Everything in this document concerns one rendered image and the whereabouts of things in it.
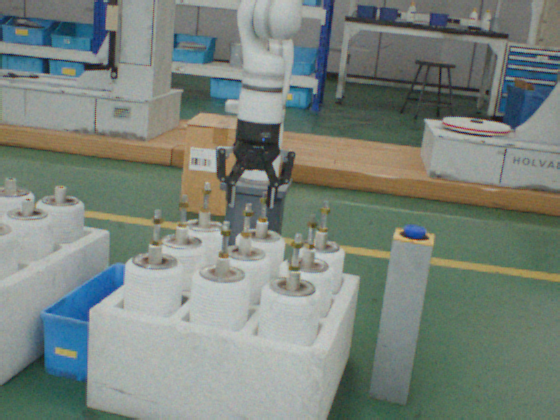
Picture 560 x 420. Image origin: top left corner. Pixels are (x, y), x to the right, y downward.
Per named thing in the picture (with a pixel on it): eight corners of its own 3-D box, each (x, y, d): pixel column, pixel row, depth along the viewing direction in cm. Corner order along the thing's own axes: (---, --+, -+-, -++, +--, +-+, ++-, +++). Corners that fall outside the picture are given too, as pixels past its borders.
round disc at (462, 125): (438, 124, 334) (440, 112, 333) (502, 131, 331) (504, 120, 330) (444, 132, 305) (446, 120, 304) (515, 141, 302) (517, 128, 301)
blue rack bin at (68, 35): (73, 46, 627) (74, 22, 622) (114, 50, 623) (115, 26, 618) (48, 47, 579) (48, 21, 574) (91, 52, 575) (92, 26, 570)
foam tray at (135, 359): (174, 320, 155) (179, 243, 150) (349, 356, 146) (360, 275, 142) (85, 407, 118) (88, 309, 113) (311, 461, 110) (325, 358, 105)
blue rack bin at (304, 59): (272, 68, 609) (275, 44, 604) (316, 73, 606) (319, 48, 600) (264, 71, 561) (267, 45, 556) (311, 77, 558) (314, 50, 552)
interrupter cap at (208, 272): (244, 286, 111) (244, 282, 111) (196, 282, 111) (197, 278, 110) (245, 270, 118) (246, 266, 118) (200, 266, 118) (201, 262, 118)
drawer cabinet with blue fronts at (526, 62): (484, 115, 670) (497, 41, 652) (534, 121, 665) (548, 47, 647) (494, 122, 614) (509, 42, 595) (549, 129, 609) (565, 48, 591)
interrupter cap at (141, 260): (159, 275, 112) (160, 270, 112) (122, 263, 115) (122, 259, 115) (186, 263, 119) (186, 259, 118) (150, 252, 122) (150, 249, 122)
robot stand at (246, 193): (222, 287, 177) (232, 170, 169) (279, 295, 175) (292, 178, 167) (209, 309, 163) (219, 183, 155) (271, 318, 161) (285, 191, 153)
